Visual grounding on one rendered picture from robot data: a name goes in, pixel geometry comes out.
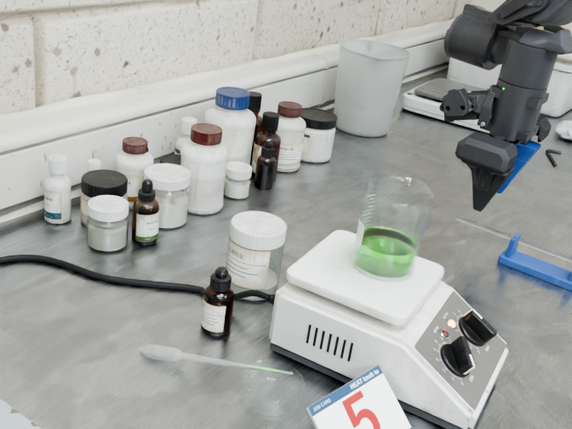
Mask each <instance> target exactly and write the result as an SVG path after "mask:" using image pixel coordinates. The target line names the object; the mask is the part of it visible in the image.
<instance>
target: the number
mask: <svg viewBox="0 0 572 429"><path fill-rule="evenodd" d="M316 417H317V420H318V422H319V424H320V426H321V427H322V429H398V428H399V427H400V426H401V425H402V424H404V423H405V422H406V420H405V419H404V417H403V414H402V413H401V411H400V409H399V407H398V405H397V403H396V401H395V399H394V397H393V395H392V394H391V392H390V390H389V388H388V386H387V384H386V382H385V380H384V378H383V376H382V375H379V376H377V377H376V378H374V379H373V380H371V381H369V382H368V383H366V384H365V385H363V386H361V387H359V388H358V389H357V390H355V391H354V392H351V393H350V394H348V395H347V396H345V397H343V398H342V399H341V400H339V401H337V402H336V403H333V404H332V405H330V406H329V407H328V408H326V409H324V410H323V411H321V412H319V413H318V414H316Z"/></svg>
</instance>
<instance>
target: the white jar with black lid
mask: <svg viewBox="0 0 572 429"><path fill-rule="evenodd" d="M300 117H301V118H302V119H303V120H304V121H305V122H306V129H305V134H304V141H303V147H302V153H301V159H300V160H301V161H303V162H307V163H325V162H327V161H329V160H330V158H331V152H332V148H333V143H334V137H335V125H336V121H337V116H336V115H335V114H334V113H332V112H329V111H325V110H323V109H318V108H309V107H307V108H302V111H301V116H300Z"/></svg>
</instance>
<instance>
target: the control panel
mask: <svg viewBox="0 0 572 429"><path fill-rule="evenodd" d="M470 310H471V307H469V305H467V303H465V301H463V299H461V297H460V296H459V295H458V294H456V292H454V291H453V292H452V293H451V295H450V296H449V298H448V299H447V300H446V301H445V303H444V304H443V306H442V307H441V309H440V310H439V311H438V313H437V315H436V316H435V317H434V319H433V320H432V321H431V323H430V324H429V325H428V327H427V328H426V330H425V331H424V333H423V334H422V336H421V337H420V338H419V339H418V341H417V342H416V344H415V349H416V350H417V352H418V353H419V354H420V355H421V356H422V357H423V358H424V359H425V360H426V361H427V362H428V363H429V364H430V365H431V366H432V367H433V368H434V369H435V370H436V371H437V372H438V373H439V374H440V375H441V376H442V377H443V378H444V379H445V380H446V381H447V382H448V383H449V384H450V385H451V387H452V388H453V389H454V390H455V391H456V392H457V393H458V394H459V395H460V396H461V397H462V398H463V399H464V400H465V401H466V402H467V403H468V404H469V406H470V407H471V408H472V409H474V410H475V409H476V408H477V406H478V404H479V402H480V399H481V397H482V396H483V393H484V391H485V389H486V387H487V385H488V384H489V381H490V379H491V377H492V374H493V373H494V371H495V368H496V366H497V364H498V362H499V361H500V359H501V356H502V354H503V352H504V351H505V348H506V343H505V342H504V341H503V340H502V339H501V338H500V337H499V336H498V335H496V336H495V337H494V338H492V339H491V340H489V341H488V342H486V343H485V344H484V345H483V346H475V345H473V344H472V343H471V342H470V341H469V340H468V344H469V347H470V349H471V351H472V355H473V358H474V361H475V363H476V367H475V369H473V370H472V371H470V374H469V375H468V376H466V377H459V376H457V375H454V374H453V373H452V372H451V371H450V370H449V369H448V368H447V367H446V365H445V364H444V362H443V360H442V357H441V348H442V346H444V345H445V344H448V343H449V344H450V343H451V342H452V341H454V340H455V339H457V338H458V337H459V336H461V335H463V334H462V332H461V330H460V326H459V320H460V318H461V317H463V315H465V314H466V313H467V312H469V311H470ZM449 320H453V321H454V322H455V327H454V328H453V327H451V326H450V324H449ZM442 330H447V331H448V332H449V338H447V337H445V336H444V335H443V333H442ZM463 336H464V335H463Z"/></svg>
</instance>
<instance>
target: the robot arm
mask: <svg viewBox="0 0 572 429"><path fill-rule="evenodd" d="M571 22H572V0H506V1H505V2H504V3H503V4H502V5H500V6H499V7H498V8H497V9H496V10H495V11H493V12H492V11H489V10H487V9H485V8H483V7H480V6H477V5H474V4H466V5H465V6H464V9H463V12H462V14H460V15H459V16H457V17H456V18H455V20H454V21H453V23H452V24H451V26H450V28H449V29H448V30H447V31H446V34H445V38H444V51H445V53H446V55H447V56H448V57H450V58H453V59H456V60H459V61H462V62H465V63H467V64H470V65H473V66H477V67H480V68H482V69H484V70H487V71H490V70H493V69H494V68H496V67H497V66H498V65H501V64H502V65H501V69H500V74H499V77H498V80H497V84H496V85H494V84H493V85H491V86H488V87H487V90H479V91H466V90H465V89H458V90H455V89H451V90H449V92H448V93H447V94H446V95H445V96H443V98H442V104H441V105H440V107H439V109H440V111H441V112H443V113H444V121H445V122H453V121H454V120H477V119H478V123H477V125H479V126H480V128H481V129H484V130H488V131H489V133H490V135H485V134H480V133H478V132H474V133H473V134H470V135H468V136H467V137H466V138H464V139H463V140H460V141H459V142H458V144H457V147H456V150H455V155H456V157H457V158H459V159H460V160H461V161H462V162H463V163H465V164H466V165H467V166H468V167H469V169H470V170H471V171H472V204H473V209H475V210H477V211H479V212H481V211H482V210H483V209H484V208H485V207H486V205H487V204H488V203H489V201H490V200H491V199H492V197H493V196H494V195H495V194H496V193H500V194H501V193H502V192H503V191H504V190H505V189H506V188H507V187H508V185H509V184H510V183H511V182H512V180H513V179H514V178H515V177H516V175H517V174H518V173H519V172H520V171H521V169H522V168H523V167H524V166H525V164H526V163H527V162H528V161H529V160H530V159H531V158H532V157H533V156H534V155H535V153H536V152H537V151H538V150H539V149H540V148H541V144H540V143H537V142H534V141H532V140H531V139H532V137H533V136H535V135H537V136H538V142H542V141H543V140H544V139H545V138H546V137H547V136H548V135H549V132H550V129H551V126H552V125H551V124H550V122H549V121H548V119H547V117H543V116H541V115H540V112H541V107H542V105H543V104H544V103H546V102H547V100H548V96H549V94H548V93H547V92H546V91H547V88H548V84H549V82H550V79H551V76H552V71H553V68H554V66H555V63H556V60H557V57H558V54H559V55H561V54H572V36H571V32H570V30H560V31H558V32H556V33H555V34H554V33H551V32H549V31H543V30H540V29H537V28H536V27H539V26H543V25H550V26H565V25H567V24H569V23H571ZM517 26H522V27H532V28H534V29H531V30H529V31H527V32H526V33H523V32H520V31H515V30H516V27H517Z"/></svg>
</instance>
